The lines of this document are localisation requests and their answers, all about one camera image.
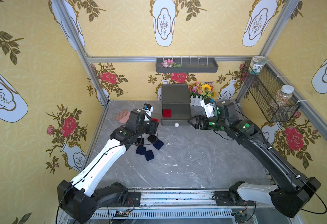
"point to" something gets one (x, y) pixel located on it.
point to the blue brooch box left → (141, 150)
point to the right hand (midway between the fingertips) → (195, 118)
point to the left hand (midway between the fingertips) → (147, 121)
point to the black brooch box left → (139, 142)
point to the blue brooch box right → (158, 144)
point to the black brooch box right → (152, 138)
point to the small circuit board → (121, 213)
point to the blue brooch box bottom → (149, 155)
